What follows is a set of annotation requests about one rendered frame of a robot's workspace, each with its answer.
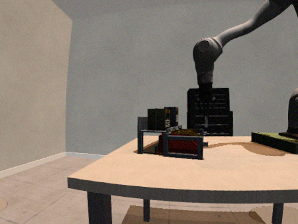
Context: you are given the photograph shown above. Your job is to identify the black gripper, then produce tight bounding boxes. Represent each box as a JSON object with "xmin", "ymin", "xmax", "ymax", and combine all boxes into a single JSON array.
[{"xmin": 195, "ymin": 83, "xmax": 217, "ymax": 127}]

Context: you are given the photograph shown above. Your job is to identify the yellow bin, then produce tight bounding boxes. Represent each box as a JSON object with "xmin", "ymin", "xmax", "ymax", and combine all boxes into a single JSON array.
[{"xmin": 171, "ymin": 130, "xmax": 201, "ymax": 137}]

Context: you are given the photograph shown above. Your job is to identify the red bin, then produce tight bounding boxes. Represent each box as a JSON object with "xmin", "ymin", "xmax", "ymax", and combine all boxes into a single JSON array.
[{"xmin": 158, "ymin": 133, "xmax": 197, "ymax": 154}]

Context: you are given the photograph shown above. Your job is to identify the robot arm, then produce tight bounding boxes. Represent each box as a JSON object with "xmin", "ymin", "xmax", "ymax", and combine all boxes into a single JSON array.
[{"xmin": 193, "ymin": 0, "xmax": 298, "ymax": 140}]

